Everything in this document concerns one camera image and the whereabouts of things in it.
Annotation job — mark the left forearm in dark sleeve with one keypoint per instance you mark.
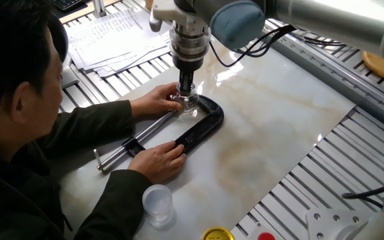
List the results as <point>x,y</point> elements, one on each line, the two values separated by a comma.
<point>95,123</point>

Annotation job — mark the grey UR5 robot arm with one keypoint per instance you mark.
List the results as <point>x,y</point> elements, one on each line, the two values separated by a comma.
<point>312,16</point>

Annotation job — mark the glass jar with gold lid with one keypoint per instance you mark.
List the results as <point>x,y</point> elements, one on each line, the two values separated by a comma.
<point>217,235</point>

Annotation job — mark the short silver metal post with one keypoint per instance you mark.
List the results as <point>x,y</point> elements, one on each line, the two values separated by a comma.
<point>99,8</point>

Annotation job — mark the glossy marble pattern mat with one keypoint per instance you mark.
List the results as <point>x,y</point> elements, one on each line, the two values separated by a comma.
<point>262,110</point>

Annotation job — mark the aluminium table frame rail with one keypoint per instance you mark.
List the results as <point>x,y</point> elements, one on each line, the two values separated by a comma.
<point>328,76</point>

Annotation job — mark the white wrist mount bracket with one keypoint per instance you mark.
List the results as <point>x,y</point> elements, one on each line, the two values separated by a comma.
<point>168,13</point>

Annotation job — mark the stack of printed papers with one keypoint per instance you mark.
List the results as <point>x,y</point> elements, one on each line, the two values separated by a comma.
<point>118,40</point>

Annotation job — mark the person's left hand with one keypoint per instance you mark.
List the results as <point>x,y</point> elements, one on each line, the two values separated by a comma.
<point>152,101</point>

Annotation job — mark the person's head with black hair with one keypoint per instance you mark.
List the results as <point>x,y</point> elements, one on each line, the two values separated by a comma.
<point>12,66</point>

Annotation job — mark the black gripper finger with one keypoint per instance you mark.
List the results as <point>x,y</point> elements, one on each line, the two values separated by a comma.
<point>190,81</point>
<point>182,81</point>

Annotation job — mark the black C-clamp with steel screw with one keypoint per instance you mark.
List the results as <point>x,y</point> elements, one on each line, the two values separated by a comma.
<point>205,123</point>

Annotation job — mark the white mounting plate with holes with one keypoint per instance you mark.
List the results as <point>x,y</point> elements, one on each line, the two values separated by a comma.
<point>325,226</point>

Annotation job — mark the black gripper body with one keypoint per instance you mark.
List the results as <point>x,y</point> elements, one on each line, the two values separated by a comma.
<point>188,63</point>

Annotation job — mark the right forearm in dark sleeve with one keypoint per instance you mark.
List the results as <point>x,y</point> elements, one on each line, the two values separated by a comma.
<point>118,203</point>

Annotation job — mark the small clear glass jar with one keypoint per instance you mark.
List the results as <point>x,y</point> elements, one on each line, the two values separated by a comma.
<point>188,105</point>

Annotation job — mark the black computer keyboard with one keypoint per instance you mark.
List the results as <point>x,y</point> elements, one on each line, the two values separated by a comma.
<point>65,3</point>

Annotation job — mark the tan wooden block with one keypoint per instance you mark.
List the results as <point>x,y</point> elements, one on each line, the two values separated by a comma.
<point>148,4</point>

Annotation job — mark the white box with red button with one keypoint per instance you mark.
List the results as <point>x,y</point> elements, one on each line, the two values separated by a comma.
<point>266,236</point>

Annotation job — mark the person's right hand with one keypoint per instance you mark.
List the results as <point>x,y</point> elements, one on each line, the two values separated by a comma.
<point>155,163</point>

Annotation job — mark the clear plastic jar white lid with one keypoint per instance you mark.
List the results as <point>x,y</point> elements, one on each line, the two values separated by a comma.
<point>157,203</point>

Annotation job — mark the round wooden disc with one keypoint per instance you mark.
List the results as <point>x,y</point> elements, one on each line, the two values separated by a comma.
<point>378,66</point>

